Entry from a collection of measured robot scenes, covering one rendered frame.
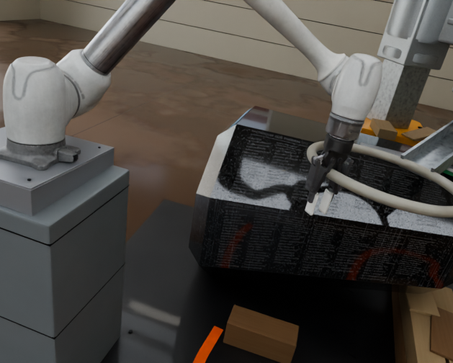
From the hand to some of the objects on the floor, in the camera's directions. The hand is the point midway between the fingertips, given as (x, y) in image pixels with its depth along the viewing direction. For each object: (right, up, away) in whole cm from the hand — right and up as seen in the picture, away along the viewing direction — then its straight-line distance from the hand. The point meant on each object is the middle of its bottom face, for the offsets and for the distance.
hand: (318, 202), depth 115 cm
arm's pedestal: (-96, -62, +43) cm, 122 cm away
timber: (-12, -66, +62) cm, 91 cm away
